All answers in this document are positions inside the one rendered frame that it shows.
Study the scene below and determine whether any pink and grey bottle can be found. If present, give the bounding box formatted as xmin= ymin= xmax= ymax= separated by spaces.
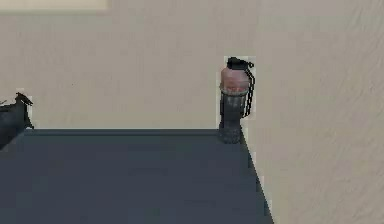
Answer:
xmin=218 ymin=56 xmax=257 ymax=145

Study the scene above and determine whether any black angular object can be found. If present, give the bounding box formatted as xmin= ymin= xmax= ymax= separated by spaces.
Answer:
xmin=0 ymin=92 xmax=35 ymax=150

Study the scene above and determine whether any dark grey table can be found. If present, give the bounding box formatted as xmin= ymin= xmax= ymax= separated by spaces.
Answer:
xmin=0 ymin=128 xmax=275 ymax=224

